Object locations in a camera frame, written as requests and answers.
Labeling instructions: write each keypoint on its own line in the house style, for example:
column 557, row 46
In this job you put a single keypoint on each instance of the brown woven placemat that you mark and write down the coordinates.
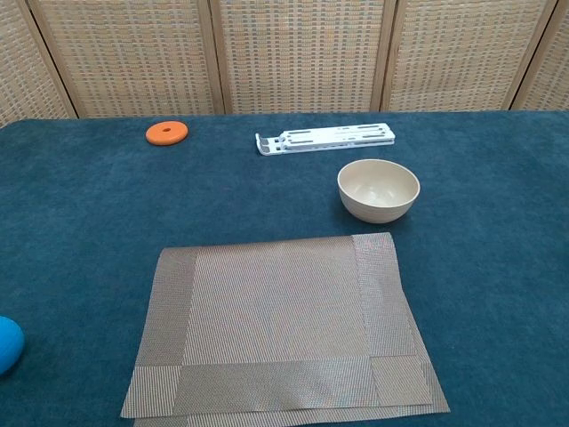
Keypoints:
column 275, row 302

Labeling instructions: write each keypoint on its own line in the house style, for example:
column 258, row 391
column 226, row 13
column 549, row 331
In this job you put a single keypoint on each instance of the blue velvet tablecloth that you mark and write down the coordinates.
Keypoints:
column 89, row 222

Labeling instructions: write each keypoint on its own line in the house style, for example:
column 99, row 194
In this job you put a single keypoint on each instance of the blue ball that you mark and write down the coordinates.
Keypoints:
column 9, row 347

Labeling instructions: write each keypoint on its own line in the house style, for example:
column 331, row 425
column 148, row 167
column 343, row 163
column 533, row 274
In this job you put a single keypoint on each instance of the woven screen panel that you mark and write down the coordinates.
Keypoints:
column 551, row 66
column 22, row 66
column 302, row 53
column 462, row 53
column 129, row 58

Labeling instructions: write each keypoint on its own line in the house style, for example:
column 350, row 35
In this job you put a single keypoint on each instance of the beige bowl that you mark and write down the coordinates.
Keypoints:
column 378, row 209

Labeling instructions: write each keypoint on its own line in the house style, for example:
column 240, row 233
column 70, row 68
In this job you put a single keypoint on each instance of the orange disc with hole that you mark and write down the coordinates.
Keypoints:
column 155, row 135

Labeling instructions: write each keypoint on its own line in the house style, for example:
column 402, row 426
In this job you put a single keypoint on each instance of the white folding stand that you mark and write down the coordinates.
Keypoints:
column 324, row 138

